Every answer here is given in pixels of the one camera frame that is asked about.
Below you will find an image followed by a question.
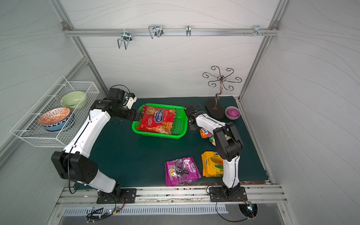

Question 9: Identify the green plastic basket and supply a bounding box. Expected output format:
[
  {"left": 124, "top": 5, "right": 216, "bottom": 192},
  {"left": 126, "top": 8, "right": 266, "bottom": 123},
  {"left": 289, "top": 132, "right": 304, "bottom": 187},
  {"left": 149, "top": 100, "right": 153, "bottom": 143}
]
[{"left": 132, "top": 104, "right": 188, "bottom": 139}]

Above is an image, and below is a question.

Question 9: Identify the red Konfety candy bag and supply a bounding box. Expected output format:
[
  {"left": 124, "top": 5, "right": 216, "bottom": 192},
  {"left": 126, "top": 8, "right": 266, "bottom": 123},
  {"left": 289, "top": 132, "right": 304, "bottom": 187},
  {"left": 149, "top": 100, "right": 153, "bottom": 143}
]
[{"left": 136, "top": 105, "right": 176, "bottom": 135}]

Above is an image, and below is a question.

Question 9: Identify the orange Fox's candy bag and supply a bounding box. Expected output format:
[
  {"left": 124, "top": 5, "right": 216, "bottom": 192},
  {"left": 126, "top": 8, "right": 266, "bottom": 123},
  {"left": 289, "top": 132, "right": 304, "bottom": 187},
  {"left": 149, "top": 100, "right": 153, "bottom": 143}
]
[{"left": 200, "top": 128, "right": 213, "bottom": 139}]

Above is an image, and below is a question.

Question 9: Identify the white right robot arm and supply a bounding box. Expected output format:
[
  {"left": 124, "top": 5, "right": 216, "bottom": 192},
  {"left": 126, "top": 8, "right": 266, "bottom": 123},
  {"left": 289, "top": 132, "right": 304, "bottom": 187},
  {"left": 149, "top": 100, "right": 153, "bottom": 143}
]
[{"left": 184, "top": 106, "right": 243, "bottom": 194}]

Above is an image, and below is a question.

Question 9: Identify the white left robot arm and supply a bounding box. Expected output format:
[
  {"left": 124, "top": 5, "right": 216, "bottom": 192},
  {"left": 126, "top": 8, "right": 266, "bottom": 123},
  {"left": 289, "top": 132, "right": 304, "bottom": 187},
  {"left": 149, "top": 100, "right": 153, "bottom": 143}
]
[{"left": 51, "top": 85, "right": 142, "bottom": 194}]

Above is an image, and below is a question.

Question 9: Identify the black metal jewelry stand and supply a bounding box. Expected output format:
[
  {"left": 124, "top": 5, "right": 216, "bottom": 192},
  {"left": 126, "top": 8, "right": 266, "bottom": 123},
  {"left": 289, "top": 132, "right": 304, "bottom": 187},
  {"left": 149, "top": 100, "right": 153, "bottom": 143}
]
[{"left": 202, "top": 66, "right": 243, "bottom": 120}]

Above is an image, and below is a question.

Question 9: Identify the green Fox's candy bag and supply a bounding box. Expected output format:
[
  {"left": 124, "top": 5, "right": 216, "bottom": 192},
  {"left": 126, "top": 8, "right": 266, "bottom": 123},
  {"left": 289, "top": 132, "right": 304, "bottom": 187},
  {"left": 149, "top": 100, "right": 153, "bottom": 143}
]
[{"left": 209, "top": 135, "right": 231, "bottom": 146}]

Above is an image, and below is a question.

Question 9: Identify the grey bowl purple inside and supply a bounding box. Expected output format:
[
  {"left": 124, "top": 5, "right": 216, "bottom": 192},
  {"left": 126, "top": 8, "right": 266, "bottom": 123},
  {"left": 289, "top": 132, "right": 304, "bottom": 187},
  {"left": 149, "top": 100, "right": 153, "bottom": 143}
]
[{"left": 225, "top": 106, "right": 241, "bottom": 120}]

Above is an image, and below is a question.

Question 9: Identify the light green bowl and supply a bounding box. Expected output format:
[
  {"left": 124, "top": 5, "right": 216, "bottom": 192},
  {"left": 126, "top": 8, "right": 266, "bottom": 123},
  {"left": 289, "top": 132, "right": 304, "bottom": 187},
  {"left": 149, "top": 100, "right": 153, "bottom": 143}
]
[{"left": 61, "top": 91, "right": 88, "bottom": 111}]

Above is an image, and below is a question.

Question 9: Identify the yellow corn candy bag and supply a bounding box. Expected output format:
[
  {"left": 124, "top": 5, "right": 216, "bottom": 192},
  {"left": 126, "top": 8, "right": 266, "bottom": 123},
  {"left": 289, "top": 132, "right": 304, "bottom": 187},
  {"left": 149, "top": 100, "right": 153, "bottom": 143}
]
[{"left": 201, "top": 151, "right": 224, "bottom": 177}]

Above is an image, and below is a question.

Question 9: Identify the blue bowl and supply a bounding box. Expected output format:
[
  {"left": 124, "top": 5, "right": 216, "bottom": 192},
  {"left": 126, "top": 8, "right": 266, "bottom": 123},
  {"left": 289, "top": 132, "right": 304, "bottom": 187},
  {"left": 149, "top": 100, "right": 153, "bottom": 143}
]
[{"left": 42, "top": 119, "right": 73, "bottom": 132}]

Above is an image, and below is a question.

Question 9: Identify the purple grape candy bag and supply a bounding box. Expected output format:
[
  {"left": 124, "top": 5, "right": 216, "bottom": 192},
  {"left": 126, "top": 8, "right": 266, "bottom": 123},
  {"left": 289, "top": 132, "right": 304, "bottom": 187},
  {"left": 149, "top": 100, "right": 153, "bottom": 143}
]
[{"left": 165, "top": 157, "right": 201, "bottom": 187}]

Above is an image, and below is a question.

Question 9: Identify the orange patterned bowl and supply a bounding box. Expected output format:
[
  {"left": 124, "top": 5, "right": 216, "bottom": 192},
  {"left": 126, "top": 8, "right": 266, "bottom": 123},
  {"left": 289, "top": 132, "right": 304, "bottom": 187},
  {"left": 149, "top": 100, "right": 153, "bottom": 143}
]
[{"left": 38, "top": 107, "right": 71, "bottom": 126}]

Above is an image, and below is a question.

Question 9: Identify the double prong metal hook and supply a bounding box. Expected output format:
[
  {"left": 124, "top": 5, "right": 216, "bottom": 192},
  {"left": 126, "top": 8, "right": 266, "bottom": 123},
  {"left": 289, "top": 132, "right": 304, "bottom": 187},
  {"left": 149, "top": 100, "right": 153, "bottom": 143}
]
[{"left": 117, "top": 31, "right": 132, "bottom": 50}]

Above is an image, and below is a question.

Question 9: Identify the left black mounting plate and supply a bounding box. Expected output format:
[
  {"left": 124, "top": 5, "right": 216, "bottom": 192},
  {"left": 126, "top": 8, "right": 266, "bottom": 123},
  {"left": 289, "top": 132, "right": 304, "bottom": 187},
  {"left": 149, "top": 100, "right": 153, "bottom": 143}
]
[{"left": 96, "top": 188, "right": 137, "bottom": 204}]

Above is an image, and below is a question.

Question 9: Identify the black mounting plate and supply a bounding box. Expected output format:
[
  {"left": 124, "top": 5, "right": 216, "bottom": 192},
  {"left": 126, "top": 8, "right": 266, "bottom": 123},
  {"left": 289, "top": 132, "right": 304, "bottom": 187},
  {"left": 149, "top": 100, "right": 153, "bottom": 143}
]
[
  {"left": 206, "top": 184, "right": 248, "bottom": 202},
  {"left": 96, "top": 188, "right": 137, "bottom": 204}
]

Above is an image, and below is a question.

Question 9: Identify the small metal hook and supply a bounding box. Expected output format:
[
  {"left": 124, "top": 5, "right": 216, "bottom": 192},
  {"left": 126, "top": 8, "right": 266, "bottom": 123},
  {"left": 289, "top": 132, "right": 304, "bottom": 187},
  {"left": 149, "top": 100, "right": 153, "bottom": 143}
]
[{"left": 186, "top": 25, "right": 191, "bottom": 37}]

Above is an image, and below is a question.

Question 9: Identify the looped metal hook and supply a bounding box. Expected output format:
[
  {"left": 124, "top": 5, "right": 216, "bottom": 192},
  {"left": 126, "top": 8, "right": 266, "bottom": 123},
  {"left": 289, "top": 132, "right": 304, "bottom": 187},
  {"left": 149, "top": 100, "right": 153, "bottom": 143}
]
[{"left": 148, "top": 25, "right": 164, "bottom": 39}]

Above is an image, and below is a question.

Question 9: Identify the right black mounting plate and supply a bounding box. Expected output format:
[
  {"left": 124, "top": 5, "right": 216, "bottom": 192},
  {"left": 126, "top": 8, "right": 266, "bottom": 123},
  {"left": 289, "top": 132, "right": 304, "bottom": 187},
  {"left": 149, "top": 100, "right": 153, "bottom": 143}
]
[{"left": 206, "top": 184, "right": 248, "bottom": 202}]

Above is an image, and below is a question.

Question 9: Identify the white vented strip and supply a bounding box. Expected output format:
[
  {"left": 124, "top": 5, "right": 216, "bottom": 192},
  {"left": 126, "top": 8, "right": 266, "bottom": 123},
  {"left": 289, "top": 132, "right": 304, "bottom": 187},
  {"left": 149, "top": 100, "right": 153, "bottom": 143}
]
[{"left": 62, "top": 204, "right": 228, "bottom": 217}]

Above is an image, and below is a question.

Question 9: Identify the right metal peg hook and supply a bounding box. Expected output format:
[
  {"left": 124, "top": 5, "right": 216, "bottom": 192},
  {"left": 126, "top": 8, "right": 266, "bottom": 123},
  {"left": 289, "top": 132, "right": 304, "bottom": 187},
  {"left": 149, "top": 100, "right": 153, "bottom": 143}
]
[{"left": 244, "top": 25, "right": 269, "bottom": 37}]

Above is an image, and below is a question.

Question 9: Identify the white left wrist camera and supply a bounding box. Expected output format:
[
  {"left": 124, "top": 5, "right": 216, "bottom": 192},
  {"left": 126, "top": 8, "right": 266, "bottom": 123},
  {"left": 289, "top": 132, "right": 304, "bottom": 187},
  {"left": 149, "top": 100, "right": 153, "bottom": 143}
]
[{"left": 125, "top": 93, "right": 137, "bottom": 109}]

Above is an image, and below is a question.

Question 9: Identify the white wire wall basket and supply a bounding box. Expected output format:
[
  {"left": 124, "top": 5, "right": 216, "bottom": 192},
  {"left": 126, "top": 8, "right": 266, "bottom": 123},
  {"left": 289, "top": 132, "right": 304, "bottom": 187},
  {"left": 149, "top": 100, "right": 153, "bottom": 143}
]
[{"left": 10, "top": 76, "right": 99, "bottom": 147}]

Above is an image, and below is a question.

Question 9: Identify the right black cable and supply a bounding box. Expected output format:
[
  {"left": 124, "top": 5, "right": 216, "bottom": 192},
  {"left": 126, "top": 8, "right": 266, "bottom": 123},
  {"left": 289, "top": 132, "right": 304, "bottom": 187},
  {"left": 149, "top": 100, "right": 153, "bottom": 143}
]
[{"left": 215, "top": 201, "right": 249, "bottom": 223}]

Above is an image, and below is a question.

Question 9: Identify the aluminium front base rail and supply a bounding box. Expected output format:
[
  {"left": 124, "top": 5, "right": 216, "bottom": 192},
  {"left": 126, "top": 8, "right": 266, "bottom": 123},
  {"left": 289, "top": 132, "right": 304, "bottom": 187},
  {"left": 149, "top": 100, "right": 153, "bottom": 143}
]
[{"left": 56, "top": 184, "right": 287, "bottom": 207}]

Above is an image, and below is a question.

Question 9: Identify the left cable bundle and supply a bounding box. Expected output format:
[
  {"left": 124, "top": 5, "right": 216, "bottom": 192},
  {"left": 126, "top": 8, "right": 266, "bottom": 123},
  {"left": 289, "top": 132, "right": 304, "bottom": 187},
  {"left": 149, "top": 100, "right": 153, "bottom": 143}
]
[{"left": 85, "top": 193, "right": 126, "bottom": 223}]

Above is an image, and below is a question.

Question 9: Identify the aluminium wall rail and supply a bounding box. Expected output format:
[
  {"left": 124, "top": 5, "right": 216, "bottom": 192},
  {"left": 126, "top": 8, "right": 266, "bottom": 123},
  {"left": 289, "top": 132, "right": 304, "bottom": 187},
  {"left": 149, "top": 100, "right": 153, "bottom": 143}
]
[{"left": 61, "top": 21, "right": 280, "bottom": 37}]

